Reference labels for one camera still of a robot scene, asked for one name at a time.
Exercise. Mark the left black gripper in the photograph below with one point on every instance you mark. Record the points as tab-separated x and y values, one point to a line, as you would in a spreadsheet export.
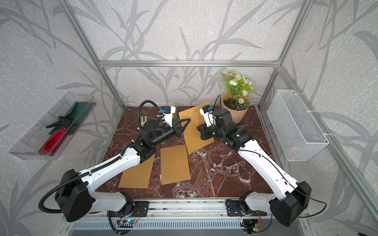
176	129

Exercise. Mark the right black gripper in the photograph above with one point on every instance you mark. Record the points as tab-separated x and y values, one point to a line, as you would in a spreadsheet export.
202	131

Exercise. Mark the kraft file bag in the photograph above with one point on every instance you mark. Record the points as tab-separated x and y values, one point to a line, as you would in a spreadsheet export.
137	177
174	165
191	134

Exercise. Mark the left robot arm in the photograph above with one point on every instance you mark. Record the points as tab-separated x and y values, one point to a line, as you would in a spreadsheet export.
77	196

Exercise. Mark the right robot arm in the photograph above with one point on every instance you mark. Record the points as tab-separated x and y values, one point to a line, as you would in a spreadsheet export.
289	198

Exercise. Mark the peach flower pot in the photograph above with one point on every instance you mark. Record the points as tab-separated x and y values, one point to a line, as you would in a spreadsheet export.
237	115

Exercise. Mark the green garden hand fork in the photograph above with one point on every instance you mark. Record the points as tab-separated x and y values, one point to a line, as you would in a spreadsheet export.
143	120

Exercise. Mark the green artificial plant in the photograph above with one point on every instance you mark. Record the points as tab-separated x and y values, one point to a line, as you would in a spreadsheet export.
238	88

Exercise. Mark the right circuit board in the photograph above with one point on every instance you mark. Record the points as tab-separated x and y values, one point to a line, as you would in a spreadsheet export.
250	226

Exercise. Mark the circuit board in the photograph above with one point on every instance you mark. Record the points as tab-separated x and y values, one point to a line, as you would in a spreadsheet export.
250	226
126	223

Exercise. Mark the left circuit board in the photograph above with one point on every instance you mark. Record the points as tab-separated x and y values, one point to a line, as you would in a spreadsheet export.
126	223

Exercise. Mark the green dustpan scoop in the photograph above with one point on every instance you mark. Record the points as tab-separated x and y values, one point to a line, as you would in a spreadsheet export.
70	122

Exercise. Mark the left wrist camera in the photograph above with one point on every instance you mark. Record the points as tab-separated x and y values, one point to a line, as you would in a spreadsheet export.
167	114

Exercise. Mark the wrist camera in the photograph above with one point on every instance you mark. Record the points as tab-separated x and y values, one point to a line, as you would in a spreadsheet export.
207	112
167	114

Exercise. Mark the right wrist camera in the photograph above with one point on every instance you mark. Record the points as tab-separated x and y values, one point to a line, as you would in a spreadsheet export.
207	112

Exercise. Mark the white wire mesh basket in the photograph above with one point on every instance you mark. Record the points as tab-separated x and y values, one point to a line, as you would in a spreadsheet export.
297	131

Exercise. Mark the aluminium front rail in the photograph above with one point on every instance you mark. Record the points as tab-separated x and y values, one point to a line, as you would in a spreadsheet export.
188	208

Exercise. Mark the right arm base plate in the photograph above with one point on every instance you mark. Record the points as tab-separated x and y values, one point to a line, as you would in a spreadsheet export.
238	208

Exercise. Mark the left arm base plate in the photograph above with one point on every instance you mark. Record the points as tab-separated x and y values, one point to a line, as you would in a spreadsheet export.
132	209

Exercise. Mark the clear plastic wall bin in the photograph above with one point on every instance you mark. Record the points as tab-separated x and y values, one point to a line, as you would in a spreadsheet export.
27	147

